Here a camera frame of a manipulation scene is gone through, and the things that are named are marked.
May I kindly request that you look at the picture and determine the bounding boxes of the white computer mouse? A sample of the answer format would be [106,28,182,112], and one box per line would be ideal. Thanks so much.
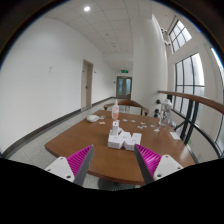
[86,115,99,123]

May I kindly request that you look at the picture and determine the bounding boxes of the wooden handrail with railing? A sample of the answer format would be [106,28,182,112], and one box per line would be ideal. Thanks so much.
[157,89,224,158]

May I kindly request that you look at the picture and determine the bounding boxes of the white power strip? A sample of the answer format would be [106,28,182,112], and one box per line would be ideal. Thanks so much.
[108,131,142,151]

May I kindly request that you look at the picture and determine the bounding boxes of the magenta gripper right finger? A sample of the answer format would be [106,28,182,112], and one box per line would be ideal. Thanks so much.
[134,144,182,184]

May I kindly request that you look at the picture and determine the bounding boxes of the wooden side door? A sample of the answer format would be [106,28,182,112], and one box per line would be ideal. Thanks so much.
[81,60,93,109]

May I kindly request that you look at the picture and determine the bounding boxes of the white bottle orange label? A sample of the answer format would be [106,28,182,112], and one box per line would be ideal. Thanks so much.
[112,99,119,120]

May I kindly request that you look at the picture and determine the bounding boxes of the upper square window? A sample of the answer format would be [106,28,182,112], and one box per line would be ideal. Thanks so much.
[169,20,192,52]

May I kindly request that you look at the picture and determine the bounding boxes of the round ceiling light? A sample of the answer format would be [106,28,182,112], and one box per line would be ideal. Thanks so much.
[84,6,91,12]

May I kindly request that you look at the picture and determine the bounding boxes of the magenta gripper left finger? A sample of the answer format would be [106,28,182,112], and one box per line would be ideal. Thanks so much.
[46,145,94,186]

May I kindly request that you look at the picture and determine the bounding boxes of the white charger plug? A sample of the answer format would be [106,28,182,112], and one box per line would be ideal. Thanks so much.
[112,120,119,136]

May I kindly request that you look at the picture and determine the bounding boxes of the clear plastic water bottle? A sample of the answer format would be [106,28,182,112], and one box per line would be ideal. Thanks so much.
[159,99,172,126]

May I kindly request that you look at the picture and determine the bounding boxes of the wooden chair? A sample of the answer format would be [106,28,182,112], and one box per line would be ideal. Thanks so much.
[103,99,149,116]

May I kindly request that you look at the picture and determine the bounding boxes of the glass double door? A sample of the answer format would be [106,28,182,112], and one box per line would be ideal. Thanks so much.
[116,76,132,99]

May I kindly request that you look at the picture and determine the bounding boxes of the white paper card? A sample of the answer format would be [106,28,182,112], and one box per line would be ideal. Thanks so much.
[170,132,180,140]

